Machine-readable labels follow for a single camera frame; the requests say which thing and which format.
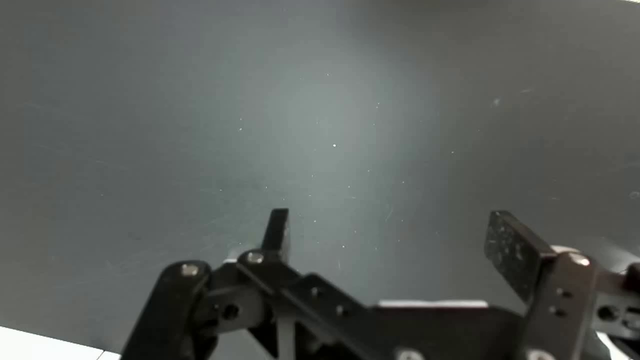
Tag white table board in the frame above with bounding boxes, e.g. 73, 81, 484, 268
0, 324, 121, 360

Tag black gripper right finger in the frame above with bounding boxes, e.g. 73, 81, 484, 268
484, 210, 599, 360

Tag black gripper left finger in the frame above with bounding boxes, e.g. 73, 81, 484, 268
119, 209, 304, 360

